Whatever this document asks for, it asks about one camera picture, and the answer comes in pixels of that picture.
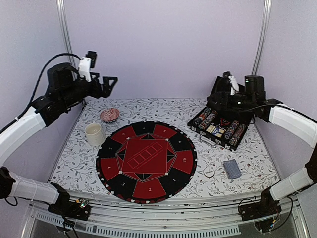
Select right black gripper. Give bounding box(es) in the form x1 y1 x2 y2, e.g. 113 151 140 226
207 92 255 112

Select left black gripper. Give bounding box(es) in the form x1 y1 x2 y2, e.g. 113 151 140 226
61 72 118 108

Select blue playing card deck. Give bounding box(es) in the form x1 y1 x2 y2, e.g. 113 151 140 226
223 159 242 179

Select white dealer button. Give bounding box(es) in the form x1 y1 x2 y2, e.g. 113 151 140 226
204 168 215 178

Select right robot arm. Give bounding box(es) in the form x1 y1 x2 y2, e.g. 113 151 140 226
207 72 317 216

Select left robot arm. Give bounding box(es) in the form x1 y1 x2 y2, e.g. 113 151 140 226
0 63 118 215

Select boxed texas holdem cards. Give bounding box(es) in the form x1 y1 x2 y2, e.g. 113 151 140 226
206 125 226 138

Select chip row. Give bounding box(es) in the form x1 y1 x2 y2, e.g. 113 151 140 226
198 110 218 130
193 108 211 125
224 120 239 140
229 124 246 146

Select chip row back left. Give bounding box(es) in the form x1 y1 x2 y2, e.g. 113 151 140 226
193 108 211 125

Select chip row inner right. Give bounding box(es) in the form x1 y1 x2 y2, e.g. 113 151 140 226
224 120 239 140

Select black poker chip case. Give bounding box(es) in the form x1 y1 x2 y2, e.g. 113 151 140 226
187 75 256 151

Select red patterned small bowl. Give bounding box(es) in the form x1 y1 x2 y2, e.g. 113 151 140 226
100 108 120 123

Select chip row outer right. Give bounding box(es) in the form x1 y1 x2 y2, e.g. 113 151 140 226
229 124 246 146

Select cream ceramic cup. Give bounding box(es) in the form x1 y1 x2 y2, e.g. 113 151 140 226
85 123 106 146

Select round red black poker mat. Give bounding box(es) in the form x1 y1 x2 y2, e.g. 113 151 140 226
96 121 198 204

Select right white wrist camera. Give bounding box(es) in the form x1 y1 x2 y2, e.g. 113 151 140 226
222 71 239 96

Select chrome case handle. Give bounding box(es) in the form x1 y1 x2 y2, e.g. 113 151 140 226
199 134 221 148

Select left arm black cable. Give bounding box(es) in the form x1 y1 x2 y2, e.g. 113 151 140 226
27 53 82 110

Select left aluminium frame post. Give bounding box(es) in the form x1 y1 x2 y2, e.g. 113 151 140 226
55 0 75 66

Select aluminium frame post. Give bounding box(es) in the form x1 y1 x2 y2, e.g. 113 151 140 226
251 0 272 75
55 0 75 66

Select right aluminium frame post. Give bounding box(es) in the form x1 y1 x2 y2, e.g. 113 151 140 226
251 0 272 75

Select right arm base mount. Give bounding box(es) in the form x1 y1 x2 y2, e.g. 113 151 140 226
238 198 282 234

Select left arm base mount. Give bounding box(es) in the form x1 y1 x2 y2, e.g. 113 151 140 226
48 183 91 221

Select aluminium front rail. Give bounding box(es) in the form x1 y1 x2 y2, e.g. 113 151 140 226
22 192 311 238

